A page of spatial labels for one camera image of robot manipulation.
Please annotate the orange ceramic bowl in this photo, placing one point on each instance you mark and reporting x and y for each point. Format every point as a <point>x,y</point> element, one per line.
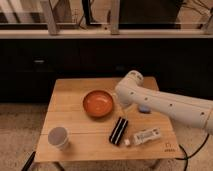
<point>98,103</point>

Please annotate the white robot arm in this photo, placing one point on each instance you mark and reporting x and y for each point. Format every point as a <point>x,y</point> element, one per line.
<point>191,111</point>

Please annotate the blue sponge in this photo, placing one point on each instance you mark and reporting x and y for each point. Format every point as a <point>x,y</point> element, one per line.
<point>144,109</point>

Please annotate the black white striped case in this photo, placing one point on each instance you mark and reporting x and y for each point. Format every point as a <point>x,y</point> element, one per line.
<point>118,131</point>

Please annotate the white plastic bottle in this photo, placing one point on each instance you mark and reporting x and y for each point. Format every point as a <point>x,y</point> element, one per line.
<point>143,136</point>

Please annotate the grey paper cup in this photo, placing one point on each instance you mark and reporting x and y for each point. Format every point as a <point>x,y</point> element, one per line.
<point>58,137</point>

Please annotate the dark low cabinet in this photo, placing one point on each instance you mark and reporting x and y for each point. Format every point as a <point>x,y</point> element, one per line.
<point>30,67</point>

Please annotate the black table leg brace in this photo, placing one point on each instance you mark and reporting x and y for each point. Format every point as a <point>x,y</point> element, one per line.
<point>29,162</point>

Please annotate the wooden window frame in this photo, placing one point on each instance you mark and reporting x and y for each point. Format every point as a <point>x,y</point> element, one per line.
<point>106,18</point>

